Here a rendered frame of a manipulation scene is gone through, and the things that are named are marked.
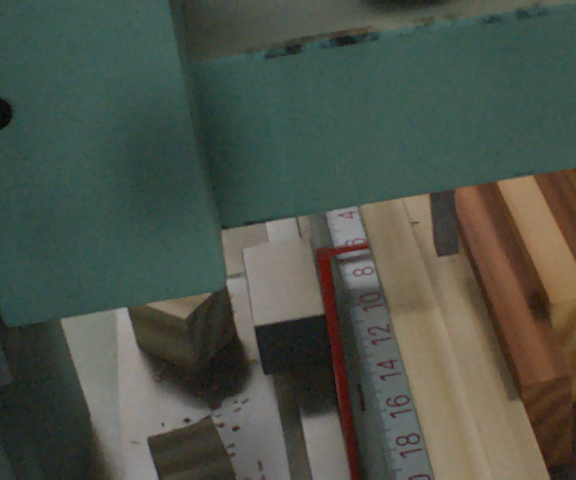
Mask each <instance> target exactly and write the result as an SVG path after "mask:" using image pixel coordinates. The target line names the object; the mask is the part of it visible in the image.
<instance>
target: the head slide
mask: <svg viewBox="0 0 576 480"><path fill-rule="evenodd" d="M184 22H185V16H184V7H183V0H0V319H1V320H2V322H3V323H4V324H5V326H6V327H17V326H23V325H29V324H34V323H39V322H44V321H50V320H55V319H61V318H66V317H72V316H74V317H77V316H83V315H89V314H94V313H100V312H105V311H111V310H116V309H122V308H127V307H133V306H139V305H144V304H150V303H156V302H162V301H167V300H173V299H178V298H184V297H190V296H196V295H202V294H207V293H214V292H218V291H220V290H222V289H224V288H225V284H226V281H227V271H226V262H225V254H224V246H223V238H222V230H221V223H220V218H219V213H218V208H217V202H216V197H215V192H214V187H213V183H212V177H211V172H210V167H209V162H208V157H206V156H207V151H205V150H206V146H204V145H205V141H203V140H204V137H202V136H203V132H201V131H202V127H201V121H200V116H199V111H198V106H197V101H196V96H195V92H194V87H193V82H192V77H191V72H190V67H189V61H188V53H187V44H186V35H185V26H184Z"/></svg>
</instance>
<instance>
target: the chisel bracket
mask: <svg viewBox="0 0 576 480"><path fill-rule="evenodd" d="M183 7H184V16H185V22H184V26H185V35H186V44H187V53H188V61H189V67H190V72H191V77H192V82H193V87H194V92H195V96H196V101H197V106H198V111H199V116H200V121H201V127H202V131H201V132H203V136H202V137H204V140H203V141H205V145H204V146H206V150H205V151H207V156H206V157H208V162H209V167H210V172H211V177H212V183H213V187H214V192H215V197H216V202H217V208H218V213H219V218H220V223H221V230H222V231H224V230H229V229H236V228H242V227H247V226H253V224H259V223H265V222H270V221H277V220H282V219H288V218H295V217H300V216H306V215H311V214H318V213H323V212H329V211H336V210H341V209H347V208H352V207H359V206H364V205H370V204H376V202H378V203H382V201H388V200H393V199H399V198H404V197H411V196H416V195H422V194H428V193H433V192H439V191H444V190H450V189H455V188H462V187H468V186H473V185H478V186H479V184H481V185H484V184H490V183H495V182H500V181H505V180H511V179H517V178H522V177H528V176H533V175H539V174H544V173H549V172H555V171H560V170H566V169H571V168H575V167H576V0H183Z"/></svg>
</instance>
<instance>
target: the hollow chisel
mask: <svg viewBox="0 0 576 480"><path fill-rule="evenodd" d="M429 203H430V214H431V226H432V237H433V247H434V249H435V252H436V255H437V257H445V256H450V255H456V254H459V239H458V226H457V212H456V199H455V194H454V189H450V190H444V191H439V192H433V193H429Z"/></svg>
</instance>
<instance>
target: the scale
mask: <svg viewBox="0 0 576 480"><path fill-rule="evenodd" d="M326 215H327V219H328V223H329V228H330V232H331V236H332V240H334V244H335V248H338V247H343V246H349V244H355V243H361V242H366V241H367V240H366V236H365V233H364V229H363V226H362V222H361V218H360V215H359V211H358V208H357V207H352V208H347V209H341V210H336V211H329V212H326ZM337 257H338V261H339V265H340V270H341V274H342V278H343V282H344V286H345V291H346V295H347V299H348V303H349V307H350V312H351V316H352V320H353V324H354V328H355V332H356V337H357V341H358V345H359V349H360V353H361V357H362V361H363V365H364V370H365V374H366V378H367V382H368V386H369V390H370V394H371V398H372V402H373V406H374V410H375V414H376V418H377V422H378V426H379V430H380V434H381V438H382V442H383V446H384V450H385V454H386V458H387V462H388V466H389V470H390V474H391V478H392V480H433V478H432V475H431V471H430V468H429V464H428V461H427V457H426V455H427V454H426V450H425V447H424V443H423V440H422V437H421V434H420V430H419V427H418V423H417V420H416V416H415V413H414V409H413V406H412V402H411V399H410V396H409V391H408V388H407V386H408V384H407V381H406V377H405V374H404V370H403V367H402V363H401V360H400V356H399V353H398V349H397V346H396V341H395V338H394V334H393V331H392V327H391V324H390V320H389V317H388V313H387V309H386V306H385V302H384V299H383V295H382V292H381V287H380V284H378V283H379V280H377V277H376V273H375V270H374V265H373V262H372V258H371V255H370V251H369V249H367V250H361V251H356V252H349V253H344V254H338V255H337Z"/></svg>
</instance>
